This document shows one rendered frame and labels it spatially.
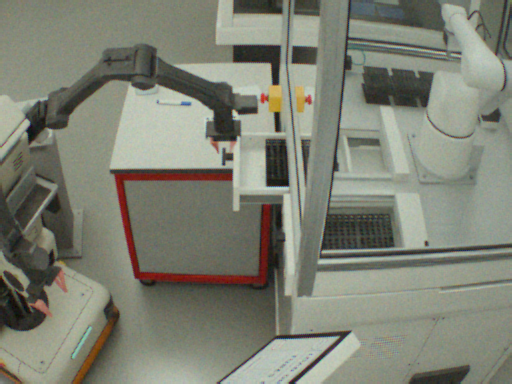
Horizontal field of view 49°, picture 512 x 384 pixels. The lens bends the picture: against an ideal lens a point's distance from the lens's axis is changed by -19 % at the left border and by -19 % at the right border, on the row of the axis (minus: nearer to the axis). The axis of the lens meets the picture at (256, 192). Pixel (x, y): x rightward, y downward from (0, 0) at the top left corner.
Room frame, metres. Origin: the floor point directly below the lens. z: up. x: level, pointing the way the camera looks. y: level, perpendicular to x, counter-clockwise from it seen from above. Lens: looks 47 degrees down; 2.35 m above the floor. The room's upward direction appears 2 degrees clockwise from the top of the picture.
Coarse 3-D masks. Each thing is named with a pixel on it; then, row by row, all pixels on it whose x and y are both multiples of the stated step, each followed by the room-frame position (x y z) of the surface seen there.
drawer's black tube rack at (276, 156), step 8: (272, 144) 1.58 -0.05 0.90; (272, 152) 1.55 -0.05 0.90; (280, 152) 1.56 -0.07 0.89; (272, 160) 1.51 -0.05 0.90; (280, 160) 1.53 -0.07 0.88; (280, 168) 1.51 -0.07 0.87; (280, 176) 1.45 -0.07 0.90; (288, 176) 1.45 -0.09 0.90; (272, 184) 1.44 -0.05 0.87; (280, 184) 1.44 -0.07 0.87; (288, 184) 1.45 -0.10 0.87
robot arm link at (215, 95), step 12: (156, 48) 1.31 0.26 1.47; (156, 60) 1.28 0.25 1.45; (156, 72) 1.25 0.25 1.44; (168, 72) 1.28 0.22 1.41; (180, 72) 1.32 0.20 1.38; (132, 84) 1.20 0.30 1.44; (144, 84) 1.21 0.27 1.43; (168, 84) 1.29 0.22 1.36; (180, 84) 1.30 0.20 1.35; (192, 84) 1.33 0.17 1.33; (204, 84) 1.37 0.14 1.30; (216, 84) 1.41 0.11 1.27; (228, 84) 1.46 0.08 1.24; (192, 96) 1.36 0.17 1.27; (204, 96) 1.37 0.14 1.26; (216, 96) 1.39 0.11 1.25; (228, 96) 1.43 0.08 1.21; (216, 108) 1.41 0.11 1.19
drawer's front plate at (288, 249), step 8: (288, 200) 1.32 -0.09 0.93; (288, 208) 1.29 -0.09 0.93; (288, 216) 1.26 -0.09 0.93; (288, 224) 1.23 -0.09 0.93; (288, 232) 1.21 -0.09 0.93; (288, 240) 1.18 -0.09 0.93; (288, 248) 1.15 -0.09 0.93; (288, 256) 1.12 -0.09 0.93; (288, 264) 1.09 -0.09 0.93; (288, 272) 1.07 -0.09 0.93; (288, 280) 1.06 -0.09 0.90; (288, 288) 1.06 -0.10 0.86
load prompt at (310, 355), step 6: (306, 354) 0.68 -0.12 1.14; (312, 354) 0.67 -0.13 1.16; (300, 360) 0.66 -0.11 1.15; (306, 360) 0.65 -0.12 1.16; (294, 366) 0.64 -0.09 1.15; (300, 366) 0.63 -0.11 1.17; (288, 372) 0.62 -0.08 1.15; (294, 372) 0.61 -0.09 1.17; (276, 378) 0.61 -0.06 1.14; (282, 378) 0.61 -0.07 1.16; (288, 378) 0.60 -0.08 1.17
